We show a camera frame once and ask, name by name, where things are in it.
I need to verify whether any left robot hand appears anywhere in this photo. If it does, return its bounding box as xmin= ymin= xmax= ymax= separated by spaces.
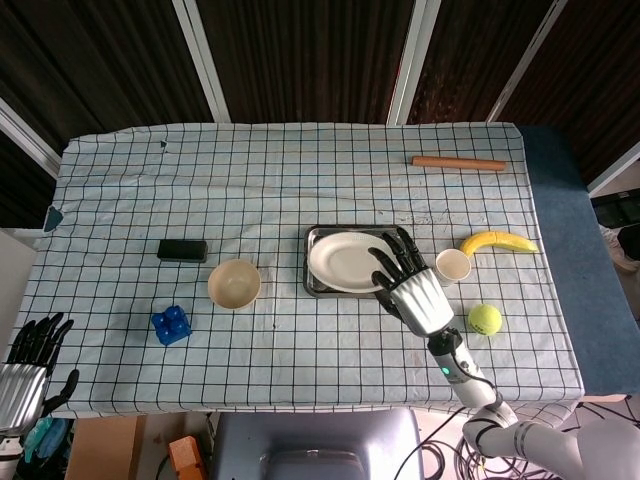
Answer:
xmin=0 ymin=312 xmax=81 ymax=434

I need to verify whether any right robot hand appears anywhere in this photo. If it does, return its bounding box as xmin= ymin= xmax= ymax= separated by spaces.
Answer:
xmin=367 ymin=230 xmax=455 ymax=337

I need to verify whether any white round plate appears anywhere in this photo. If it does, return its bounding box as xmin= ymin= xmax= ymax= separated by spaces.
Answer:
xmin=307 ymin=231 xmax=401 ymax=294

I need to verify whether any beige bowl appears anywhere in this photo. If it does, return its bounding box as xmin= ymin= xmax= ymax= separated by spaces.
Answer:
xmin=207 ymin=258 xmax=263 ymax=311

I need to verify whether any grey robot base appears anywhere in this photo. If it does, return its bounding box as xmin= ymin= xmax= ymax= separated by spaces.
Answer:
xmin=208 ymin=407 xmax=426 ymax=480

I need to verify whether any metal tray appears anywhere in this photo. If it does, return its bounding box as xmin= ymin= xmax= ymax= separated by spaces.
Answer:
xmin=303 ymin=224 xmax=416 ymax=300

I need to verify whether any white paper cup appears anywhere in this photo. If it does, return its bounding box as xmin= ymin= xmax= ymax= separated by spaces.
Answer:
xmin=434 ymin=248 xmax=473 ymax=288

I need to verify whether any yellow tennis ball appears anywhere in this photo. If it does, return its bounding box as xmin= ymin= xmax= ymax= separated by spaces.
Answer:
xmin=467 ymin=303 xmax=503 ymax=337

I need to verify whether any brown cardboard box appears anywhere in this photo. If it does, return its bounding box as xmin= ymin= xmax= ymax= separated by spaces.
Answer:
xmin=64 ymin=415 xmax=146 ymax=480

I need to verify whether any yellow banana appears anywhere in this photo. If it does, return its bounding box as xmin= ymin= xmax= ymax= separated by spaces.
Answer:
xmin=459 ymin=230 xmax=540 ymax=260

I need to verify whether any wooden rolling pin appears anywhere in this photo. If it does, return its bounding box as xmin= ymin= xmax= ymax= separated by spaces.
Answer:
xmin=411 ymin=155 xmax=508 ymax=174

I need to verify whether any blue felt table cover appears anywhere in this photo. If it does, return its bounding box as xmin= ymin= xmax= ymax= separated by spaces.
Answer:
xmin=514 ymin=124 xmax=640 ymax=399

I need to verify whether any blue building block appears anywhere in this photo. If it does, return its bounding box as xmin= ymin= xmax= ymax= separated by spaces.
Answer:
xmin=151 ymin=305 xmax=194 ymax=346

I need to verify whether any orange box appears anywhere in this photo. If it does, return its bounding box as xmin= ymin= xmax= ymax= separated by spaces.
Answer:
xmin=167 ymin=435 xmax=205 ymax=480

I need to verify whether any checked light blue tablecloth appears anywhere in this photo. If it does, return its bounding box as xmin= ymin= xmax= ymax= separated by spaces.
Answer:
xmin=0 ymin=121 xmax=586 ymax=420

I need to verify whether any black plastic crate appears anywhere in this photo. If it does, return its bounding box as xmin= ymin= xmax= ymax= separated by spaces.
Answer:
xmin=589 ymin=192 xmax=640 ymax=229

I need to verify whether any black rectangular box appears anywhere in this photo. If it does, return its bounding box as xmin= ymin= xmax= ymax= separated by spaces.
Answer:
xmin=156 ymin=239 xmax=209 ymax=265

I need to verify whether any black cable bundle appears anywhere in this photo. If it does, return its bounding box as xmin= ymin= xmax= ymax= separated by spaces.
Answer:
xmin=404 ymin=399 xmax=640 ymax=480

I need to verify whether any white partition frame post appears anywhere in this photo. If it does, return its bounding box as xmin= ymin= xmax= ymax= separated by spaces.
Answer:
xmin=587 ymin=144 xmax=640 ymax=196
xmin=487 ymin=0 xmax=569 ymax=124
xmin=0 ymin=97 xmax=61 ymax=179
xmin=172 ymin=0 xmax=231 ymax=124
xmin=387 ymin=0 xmax=441 ymax=126

